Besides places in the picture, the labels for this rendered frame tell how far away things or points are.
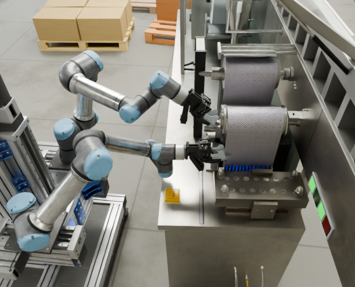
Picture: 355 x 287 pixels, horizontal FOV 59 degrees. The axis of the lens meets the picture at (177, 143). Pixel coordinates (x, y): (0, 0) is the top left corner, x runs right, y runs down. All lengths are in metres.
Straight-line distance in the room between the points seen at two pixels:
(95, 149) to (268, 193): 0.76
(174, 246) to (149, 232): 0.89
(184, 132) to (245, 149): 0.52
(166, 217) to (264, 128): 0.59
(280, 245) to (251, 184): 0.35
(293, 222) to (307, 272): 0.98
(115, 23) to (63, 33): 0.75
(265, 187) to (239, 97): 0.44
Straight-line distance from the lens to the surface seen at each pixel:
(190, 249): 1.66
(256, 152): 1.49
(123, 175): 2.88
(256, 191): 1.45
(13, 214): 1.53
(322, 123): 1.26
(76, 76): 1.46
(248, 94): 1.57
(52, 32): 4.91
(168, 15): 5.15
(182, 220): 1.49
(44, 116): 3.76
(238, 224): 1.50
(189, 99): 1.33
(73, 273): 2.23
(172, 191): 1.55
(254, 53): 1.53
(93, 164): 1.23
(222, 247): 1.64
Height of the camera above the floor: 2.15
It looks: 44 degrees down
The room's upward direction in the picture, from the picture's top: 1 degrees counter-clockwise
